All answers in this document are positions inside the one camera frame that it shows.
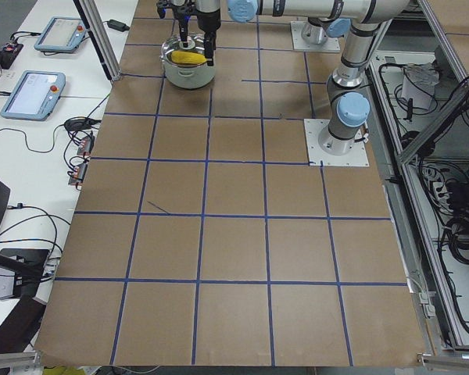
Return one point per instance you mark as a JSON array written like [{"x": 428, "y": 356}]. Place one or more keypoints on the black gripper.
[{"x": 209, "y": 20}]

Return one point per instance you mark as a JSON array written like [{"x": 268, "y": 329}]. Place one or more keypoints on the yellow corn cob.
[{"x": 187, "y": 58}]

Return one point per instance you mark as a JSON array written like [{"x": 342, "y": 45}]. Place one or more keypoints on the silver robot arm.
[
  {"x": 349, "y": 108},
  {"x": 366, "y": 16}
]

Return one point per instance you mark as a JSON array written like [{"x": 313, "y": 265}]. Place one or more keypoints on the pale green steel pot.
[{"x": 189, "y": 77}]

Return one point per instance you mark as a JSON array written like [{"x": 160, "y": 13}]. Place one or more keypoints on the black power adapter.
[{"x": 118, "y": 25}]

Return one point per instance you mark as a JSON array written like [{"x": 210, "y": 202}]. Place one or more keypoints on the upper blue teach pendant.
[{"x": 61, "y": 35}]

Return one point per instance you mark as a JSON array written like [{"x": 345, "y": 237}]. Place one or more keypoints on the blue teach pendant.
[
  {"x": 35, "y": 95},
  {"x": 61, "y": 35}
]

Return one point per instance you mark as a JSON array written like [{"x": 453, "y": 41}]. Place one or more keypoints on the lower blue teach pendant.
[{"x": 35, "y": 95}]

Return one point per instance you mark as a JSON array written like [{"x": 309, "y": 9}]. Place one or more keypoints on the aluminium frame post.
[{"x": 90, "y": 16}]

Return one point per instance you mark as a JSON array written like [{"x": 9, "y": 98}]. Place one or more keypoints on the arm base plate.
[
  {"x": 355, "y": 152},
  {"x": 309, "y": 38}
]

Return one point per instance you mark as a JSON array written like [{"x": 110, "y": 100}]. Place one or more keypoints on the black camera stand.
[{"x": 22, "y": 270}]

